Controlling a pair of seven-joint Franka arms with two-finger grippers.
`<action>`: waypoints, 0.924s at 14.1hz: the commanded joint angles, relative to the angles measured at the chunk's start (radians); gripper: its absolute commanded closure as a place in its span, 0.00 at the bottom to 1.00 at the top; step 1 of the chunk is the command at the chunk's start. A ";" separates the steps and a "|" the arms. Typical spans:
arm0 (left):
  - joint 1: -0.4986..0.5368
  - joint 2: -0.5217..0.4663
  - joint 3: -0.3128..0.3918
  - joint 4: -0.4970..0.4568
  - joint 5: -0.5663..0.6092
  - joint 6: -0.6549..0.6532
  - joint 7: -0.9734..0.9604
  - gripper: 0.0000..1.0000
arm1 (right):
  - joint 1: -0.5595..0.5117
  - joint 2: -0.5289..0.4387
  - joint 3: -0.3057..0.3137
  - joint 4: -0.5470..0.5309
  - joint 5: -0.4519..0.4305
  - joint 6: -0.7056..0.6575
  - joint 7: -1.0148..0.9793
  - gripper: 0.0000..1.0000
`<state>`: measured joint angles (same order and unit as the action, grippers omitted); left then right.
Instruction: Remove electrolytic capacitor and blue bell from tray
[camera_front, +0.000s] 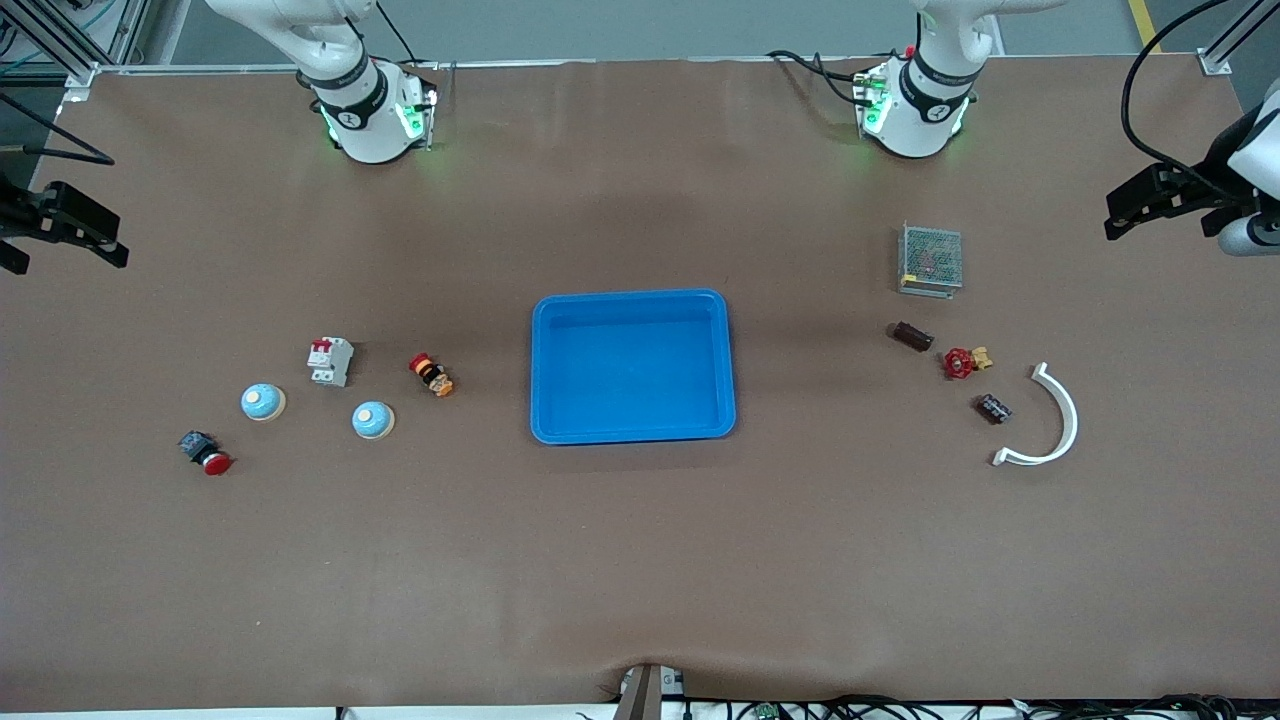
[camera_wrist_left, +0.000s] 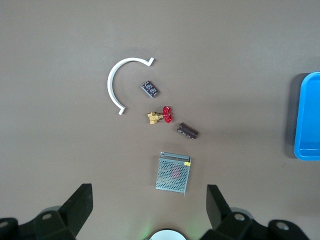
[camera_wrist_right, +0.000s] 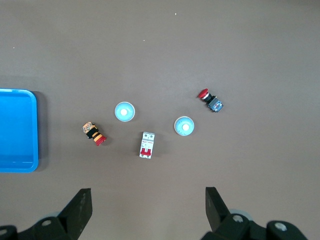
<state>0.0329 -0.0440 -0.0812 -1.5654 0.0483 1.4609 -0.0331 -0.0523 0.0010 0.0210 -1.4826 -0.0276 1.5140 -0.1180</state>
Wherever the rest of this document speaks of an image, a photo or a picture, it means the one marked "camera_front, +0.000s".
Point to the black cylindrical capacitor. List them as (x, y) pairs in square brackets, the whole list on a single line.
[(912, 336), (993, 408)]

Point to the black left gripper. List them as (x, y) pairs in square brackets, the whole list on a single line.
[(1218, 162)]

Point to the brown table mat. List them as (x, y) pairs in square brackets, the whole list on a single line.
[(640, 560)]

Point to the orange black emergency switch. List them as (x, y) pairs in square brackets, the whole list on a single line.
[(432, 375)]

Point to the metal mesh power supply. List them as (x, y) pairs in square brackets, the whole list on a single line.
[(931, 260)]

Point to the aluminium frame post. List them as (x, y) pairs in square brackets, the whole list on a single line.
[(1215, 62), (120, 35)]

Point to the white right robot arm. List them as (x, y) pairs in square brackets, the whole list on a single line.
[(365, 110)]

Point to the white curved plastic bracket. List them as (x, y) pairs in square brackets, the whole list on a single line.
[(1072, 420)]

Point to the blue call bell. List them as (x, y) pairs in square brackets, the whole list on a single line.
[(263, 402), (372, 420)]

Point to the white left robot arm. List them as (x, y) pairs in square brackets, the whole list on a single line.
[(920, 110)]

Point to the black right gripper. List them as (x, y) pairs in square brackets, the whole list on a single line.
[(12, 213)]

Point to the white circuit breaker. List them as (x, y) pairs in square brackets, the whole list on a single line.
[(328, 361)]

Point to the red mushroom push button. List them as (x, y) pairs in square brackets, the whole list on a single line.
[(205, 452)]

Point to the blue plastic tray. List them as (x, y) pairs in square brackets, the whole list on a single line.
[(650, 420)]

